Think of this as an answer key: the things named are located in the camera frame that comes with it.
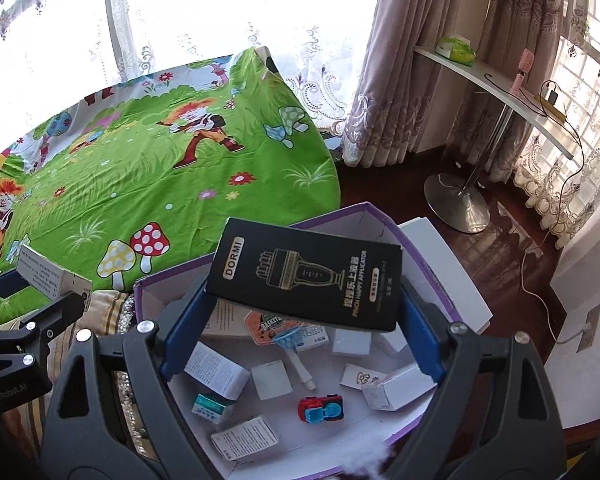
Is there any dark blue glossy box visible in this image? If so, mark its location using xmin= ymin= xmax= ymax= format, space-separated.
xmin=0 ymin=269 xmax=29 ymax=299

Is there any white cube box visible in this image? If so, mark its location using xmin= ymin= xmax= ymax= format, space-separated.
xmin=16 ymin=245 xmax=92 ymax=304

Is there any black Dormi box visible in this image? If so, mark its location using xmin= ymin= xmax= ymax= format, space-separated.
xmin=206 ymin=218 xmax=402 ymax=332

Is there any beige dental clinic box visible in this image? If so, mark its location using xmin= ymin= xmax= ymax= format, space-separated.
xmin=340 ymin=363 xmax=386 ymax=390

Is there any white medicine box blue text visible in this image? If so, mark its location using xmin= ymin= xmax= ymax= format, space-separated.
xmin=211 ymin=416 xmax=279 ymax=460

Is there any teal white flat box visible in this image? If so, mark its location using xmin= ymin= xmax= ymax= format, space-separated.
xmin=184 ymin=341 xmax=250 ymax=401

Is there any white box lid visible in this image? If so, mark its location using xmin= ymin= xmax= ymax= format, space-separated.
xmin=399 ymin=218 xmax=493 ymax=334

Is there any small white barcode box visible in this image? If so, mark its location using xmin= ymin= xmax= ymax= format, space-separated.
xmin=192 ymin=392 xmax=234 ymax=425

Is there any grey plain box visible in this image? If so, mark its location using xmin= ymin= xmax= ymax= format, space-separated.
xmin=332 ymin=328 xmax=373 ymax=358

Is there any white SL logo box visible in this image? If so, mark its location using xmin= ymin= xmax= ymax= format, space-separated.
xmin=362 ymin=363 xmax=436 ymax=412

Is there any striped beige sofa cushion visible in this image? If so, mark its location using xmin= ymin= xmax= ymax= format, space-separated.
xmin=2 ymin=290 xmax=158 ymax=478

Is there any silver-white crumpled box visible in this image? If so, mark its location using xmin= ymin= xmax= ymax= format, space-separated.
xmin=251 ymin=360 xmax=294 ymax=401

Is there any purple-edged white storage box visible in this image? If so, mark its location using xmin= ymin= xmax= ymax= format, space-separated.
xmin=133 ymin=201 xmax=464 ymax=480

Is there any white curved side table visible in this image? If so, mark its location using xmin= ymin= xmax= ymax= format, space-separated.
xmin=414 ymin=46 xmax=577 ymax=234

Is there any red toy car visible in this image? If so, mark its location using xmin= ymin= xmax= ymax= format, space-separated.
xmin=297 ymin=394 xmax=344 ymax=425

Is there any green cartoon tablecloth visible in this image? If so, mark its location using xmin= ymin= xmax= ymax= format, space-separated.
xmin=0 ymin=48 xmax=340 ymax=292

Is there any green tissue pack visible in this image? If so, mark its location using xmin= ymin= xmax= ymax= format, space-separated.
xmin=434 ymin=35 xmax=477 ymax=66

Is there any pink microphone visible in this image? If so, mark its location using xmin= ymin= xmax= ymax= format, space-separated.
xmin=510 ymin=49 xmax=534 ymax=96

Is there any sheer lace curtain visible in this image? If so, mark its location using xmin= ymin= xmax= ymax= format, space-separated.
xmin=0 ymin=0 xmax=376 ymax=148

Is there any pink-brown curtain right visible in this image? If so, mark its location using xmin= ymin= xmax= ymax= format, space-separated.
xmin=342 ymin=0 xmax=564 ymax=168

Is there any blue mesh ring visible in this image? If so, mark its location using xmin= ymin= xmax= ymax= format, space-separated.
xmin=272 ymin=326 xmax=318 ymax=392

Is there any white charging cable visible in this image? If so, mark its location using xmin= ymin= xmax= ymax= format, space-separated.
xmin=519 ymin=244 xmax=594 ymax=346

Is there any black cable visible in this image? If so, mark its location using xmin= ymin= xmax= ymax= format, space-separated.
xmin=483 ymin=72 xmax=586 ymax=252

